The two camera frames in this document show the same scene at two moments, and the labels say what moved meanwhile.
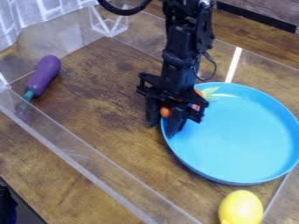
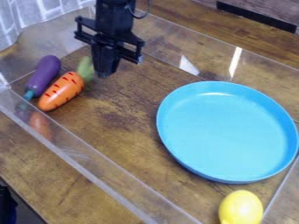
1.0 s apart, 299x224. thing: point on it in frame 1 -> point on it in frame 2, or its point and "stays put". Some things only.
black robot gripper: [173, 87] -> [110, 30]
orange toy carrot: [165, 109] -> [67, 87]
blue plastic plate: [246, 143] stays put
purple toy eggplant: [49, 67] stays put
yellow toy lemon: [241, 208] stays put
